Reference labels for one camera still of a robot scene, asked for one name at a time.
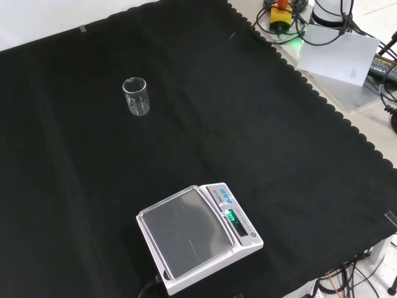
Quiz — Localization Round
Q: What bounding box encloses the clear glass beaker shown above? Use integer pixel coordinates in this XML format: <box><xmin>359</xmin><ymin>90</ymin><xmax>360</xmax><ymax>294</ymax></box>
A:
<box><xmin>122</xmin><ymin>77</ymin><xmax>151</xmax><ymax>117</ymax></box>

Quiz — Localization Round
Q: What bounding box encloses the yellow stop button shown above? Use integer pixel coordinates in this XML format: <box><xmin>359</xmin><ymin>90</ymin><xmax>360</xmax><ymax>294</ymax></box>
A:
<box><xmin>269</xmin><ymin>0</ymin><xmax>293</xmax><ymax>34</ymax></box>

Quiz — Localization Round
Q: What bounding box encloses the black balance power cable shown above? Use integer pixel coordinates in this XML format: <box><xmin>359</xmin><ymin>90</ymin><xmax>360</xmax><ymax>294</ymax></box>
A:
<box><xmin>138</xmin><ymin>275</ymin><xmax>163</xmax><ymax>298</ymax></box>

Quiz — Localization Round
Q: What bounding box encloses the white electronic balance steel pan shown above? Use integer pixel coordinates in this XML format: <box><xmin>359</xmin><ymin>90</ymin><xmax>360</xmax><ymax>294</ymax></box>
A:
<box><xmin>135</xmin><ymin>182</ymin><xmax>265</xmax><ymax>296</ymax></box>

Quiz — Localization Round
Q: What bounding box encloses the black power adapter yellow label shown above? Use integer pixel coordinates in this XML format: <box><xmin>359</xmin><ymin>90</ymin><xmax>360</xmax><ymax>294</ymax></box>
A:
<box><xmin>367</xmin><ymin>54</ymin><xmax>397</xmax><ymax>84</ymax></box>

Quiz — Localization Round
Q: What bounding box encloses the black bench cloth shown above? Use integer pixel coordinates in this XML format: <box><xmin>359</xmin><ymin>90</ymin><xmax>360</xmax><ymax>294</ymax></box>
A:
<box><xmin>0</xmin><ymin>0</ymin><xmax>397</xmax><ymax>298</ymax></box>

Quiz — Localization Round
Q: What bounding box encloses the orange cable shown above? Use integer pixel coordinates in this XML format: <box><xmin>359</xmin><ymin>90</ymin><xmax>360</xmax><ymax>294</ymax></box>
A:
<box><xmin>327</xmin><ymin>272</ymin><xmax>339</xmax><ymax>296</ymax></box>

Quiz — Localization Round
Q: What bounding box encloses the black cable bundle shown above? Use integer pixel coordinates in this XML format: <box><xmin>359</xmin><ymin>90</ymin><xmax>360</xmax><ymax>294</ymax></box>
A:
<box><xmin>251</xmin><ymin>0</ymin><xmax>362</xmax><ymax>47</ymax></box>

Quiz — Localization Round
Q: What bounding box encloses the pale white board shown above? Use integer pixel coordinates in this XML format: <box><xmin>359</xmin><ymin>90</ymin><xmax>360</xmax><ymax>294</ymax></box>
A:
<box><xmin>297</xmin><ymin>24</ymin><xmax>381</xmax><ymax>86</ymax></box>

